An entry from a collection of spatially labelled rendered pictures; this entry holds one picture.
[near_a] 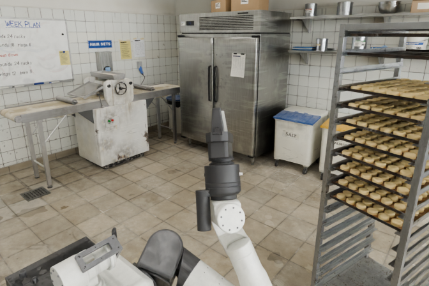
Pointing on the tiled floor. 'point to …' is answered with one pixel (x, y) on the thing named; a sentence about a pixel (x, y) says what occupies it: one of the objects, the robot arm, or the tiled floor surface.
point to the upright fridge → (251, 106)
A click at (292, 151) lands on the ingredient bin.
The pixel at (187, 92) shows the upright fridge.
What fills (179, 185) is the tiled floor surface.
